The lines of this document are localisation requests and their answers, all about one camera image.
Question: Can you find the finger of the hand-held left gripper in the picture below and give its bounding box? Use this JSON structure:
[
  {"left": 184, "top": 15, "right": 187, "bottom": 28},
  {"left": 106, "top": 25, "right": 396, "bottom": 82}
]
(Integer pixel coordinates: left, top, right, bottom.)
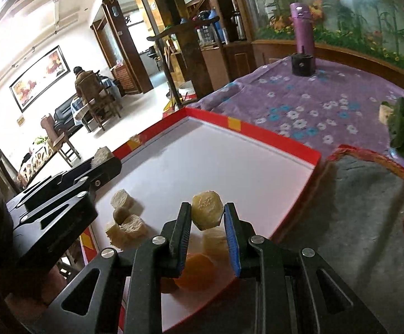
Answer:
[
  {"left": 5, "top": 159, "right": 122, "bottom": 255},
  {"left": 17, "top": 160, "right": 97, "bottom": 196}
]

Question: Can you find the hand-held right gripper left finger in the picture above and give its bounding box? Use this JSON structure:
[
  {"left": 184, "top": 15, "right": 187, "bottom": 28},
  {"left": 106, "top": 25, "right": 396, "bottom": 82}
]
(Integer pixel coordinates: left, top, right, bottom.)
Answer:
[{"left": 24, "top": 202, "right": 193, "bottom": 334}]

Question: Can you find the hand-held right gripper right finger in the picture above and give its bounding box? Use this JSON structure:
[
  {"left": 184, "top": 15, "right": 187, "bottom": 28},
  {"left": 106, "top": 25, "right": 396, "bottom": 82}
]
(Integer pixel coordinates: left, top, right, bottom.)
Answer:
[{"left": 223, "top": 202, "right": 388, "bottom": 334}]

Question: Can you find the red box with white inside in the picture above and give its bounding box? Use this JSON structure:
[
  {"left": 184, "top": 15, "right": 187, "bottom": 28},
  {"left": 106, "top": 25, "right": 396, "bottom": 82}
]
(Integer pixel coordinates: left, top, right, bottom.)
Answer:
[{"left": 80, "top": 108, "right": 322, "bottom": 333}]

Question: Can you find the peeled orange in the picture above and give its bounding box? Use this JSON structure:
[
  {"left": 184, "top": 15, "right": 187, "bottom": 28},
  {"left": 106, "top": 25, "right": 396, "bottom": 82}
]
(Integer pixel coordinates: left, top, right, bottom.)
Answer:
[{"left": 173, "top": 253, "right": 217, "bottom": 291}]

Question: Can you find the pink chair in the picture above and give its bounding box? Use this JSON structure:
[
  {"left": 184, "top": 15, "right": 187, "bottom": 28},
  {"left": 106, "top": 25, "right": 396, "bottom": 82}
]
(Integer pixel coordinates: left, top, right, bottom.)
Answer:
[{"left": 41, "top": 113, "right": 81, "bottom": 166}]

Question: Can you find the small brown longan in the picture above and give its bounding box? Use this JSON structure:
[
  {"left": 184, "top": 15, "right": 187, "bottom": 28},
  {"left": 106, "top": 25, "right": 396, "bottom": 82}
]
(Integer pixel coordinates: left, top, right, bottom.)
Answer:
[{"left": 113, "top": 207, "right": 130, "bottom": 224}]

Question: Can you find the black sofa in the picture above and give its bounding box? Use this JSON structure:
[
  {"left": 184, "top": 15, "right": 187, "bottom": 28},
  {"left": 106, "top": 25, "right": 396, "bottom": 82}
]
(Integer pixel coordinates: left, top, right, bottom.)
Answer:
[{"left": 53, "top": 100, "right": 85, "bottom": 128}]

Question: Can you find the wooden chair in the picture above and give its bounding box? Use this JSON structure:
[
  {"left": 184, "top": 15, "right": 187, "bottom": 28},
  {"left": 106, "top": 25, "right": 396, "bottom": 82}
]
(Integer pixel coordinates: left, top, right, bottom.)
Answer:
[
  {"left": 83, "top": 87, "right": 123, "bottom": 132},
  {"left": 146, "top": 21, "right": 221, "bottom": 109}
]

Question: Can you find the grey felt mat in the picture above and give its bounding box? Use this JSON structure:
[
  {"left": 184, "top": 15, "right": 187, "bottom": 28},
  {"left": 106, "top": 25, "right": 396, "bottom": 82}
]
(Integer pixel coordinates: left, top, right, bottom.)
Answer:
[{"left": 223, "top": 146, "right": 404, "bottom": 334}]

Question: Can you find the white bucket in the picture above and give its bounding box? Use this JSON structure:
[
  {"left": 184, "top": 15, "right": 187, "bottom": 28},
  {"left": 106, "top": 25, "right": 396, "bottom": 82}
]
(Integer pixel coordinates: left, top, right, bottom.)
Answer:
[{"left": 177, "top": 80, "right": 198, "bottom": 105}]

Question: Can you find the purple floral tablecloth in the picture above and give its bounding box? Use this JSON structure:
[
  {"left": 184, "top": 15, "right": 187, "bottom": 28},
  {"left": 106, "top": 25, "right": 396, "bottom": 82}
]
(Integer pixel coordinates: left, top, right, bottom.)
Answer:
[{"left": 186, "top": 56, "right": 404, "bottom": 168}]

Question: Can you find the wooden cabinet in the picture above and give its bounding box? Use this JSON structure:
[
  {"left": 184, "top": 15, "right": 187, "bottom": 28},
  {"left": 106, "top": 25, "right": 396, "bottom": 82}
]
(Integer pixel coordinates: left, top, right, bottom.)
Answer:
[{"left": 201, "top": 40, "right": 259, "bottom": 92}]

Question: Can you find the blue thermos flask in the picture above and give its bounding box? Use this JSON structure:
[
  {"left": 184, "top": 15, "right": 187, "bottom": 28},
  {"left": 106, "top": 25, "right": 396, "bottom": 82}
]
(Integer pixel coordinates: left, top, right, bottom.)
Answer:
[{"left": 208, "top": 8, "right": 224, "bottom": 43}]

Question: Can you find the black cup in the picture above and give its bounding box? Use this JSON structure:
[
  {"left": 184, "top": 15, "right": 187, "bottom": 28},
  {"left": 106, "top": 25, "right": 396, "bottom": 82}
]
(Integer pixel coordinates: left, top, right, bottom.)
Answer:
[{"left": 291, "top": 52, "right": 315, "bottom": 76}]

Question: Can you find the steel thermos jug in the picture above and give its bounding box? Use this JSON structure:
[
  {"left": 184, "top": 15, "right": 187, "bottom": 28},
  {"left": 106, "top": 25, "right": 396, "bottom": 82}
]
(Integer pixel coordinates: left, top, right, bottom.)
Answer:
[{"left": 231, "top": 10, "right": 247, "bottom": 41}]

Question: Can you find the purple thermos bottle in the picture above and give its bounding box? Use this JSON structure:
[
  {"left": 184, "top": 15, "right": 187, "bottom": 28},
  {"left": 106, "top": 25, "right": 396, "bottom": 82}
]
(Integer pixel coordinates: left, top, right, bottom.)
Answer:
[{"left": 290, "top": 3, "right": 316, "bottom": 72}]

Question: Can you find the glass screen with flower print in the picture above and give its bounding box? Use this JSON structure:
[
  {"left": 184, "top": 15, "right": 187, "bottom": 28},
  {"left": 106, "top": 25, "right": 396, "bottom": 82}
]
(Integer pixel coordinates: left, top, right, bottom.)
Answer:
[{"left": 240, "top": 0, "right": 404, "bottom": 74}]

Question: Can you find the framed wall painting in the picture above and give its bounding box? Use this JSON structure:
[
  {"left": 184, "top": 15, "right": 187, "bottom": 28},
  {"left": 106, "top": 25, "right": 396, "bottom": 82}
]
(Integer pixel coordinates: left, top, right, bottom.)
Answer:
[{"left": 9, "top": 45, "right": 71, "bottom": 112}]

